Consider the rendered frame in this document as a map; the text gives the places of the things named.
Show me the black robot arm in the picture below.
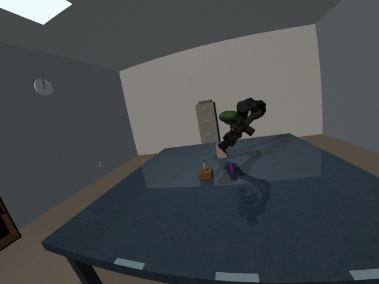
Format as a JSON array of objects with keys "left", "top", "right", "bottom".
[{"left": 219, "top": 98, "right": 266, "bottom": 152}]

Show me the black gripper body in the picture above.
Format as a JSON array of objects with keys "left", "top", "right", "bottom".
[{"left": 230, "top": 117, "right": 246, "bottom": 133}]

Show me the purple marker cap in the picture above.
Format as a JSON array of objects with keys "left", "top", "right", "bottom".
[{"left": 229, "top": 162, "right": 235, "bottom": 173}]

